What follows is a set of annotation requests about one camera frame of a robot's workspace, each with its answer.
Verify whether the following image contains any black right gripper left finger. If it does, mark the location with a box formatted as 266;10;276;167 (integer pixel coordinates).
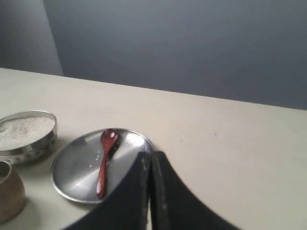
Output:
65;152;151;230

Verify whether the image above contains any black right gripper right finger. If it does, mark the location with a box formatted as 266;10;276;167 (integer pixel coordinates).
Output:
149;151;238;230

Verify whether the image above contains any red wooden spoon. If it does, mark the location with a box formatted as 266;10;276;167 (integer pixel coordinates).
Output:
96;128;118;198

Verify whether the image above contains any brown wooden cup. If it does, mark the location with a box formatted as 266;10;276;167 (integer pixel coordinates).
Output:
0;161;25;223

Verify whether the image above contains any steel bowl of rice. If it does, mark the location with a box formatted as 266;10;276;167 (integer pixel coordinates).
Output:
0;110;58;164

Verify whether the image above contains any round steel plate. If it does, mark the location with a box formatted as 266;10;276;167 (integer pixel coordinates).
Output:
51;128;155;204

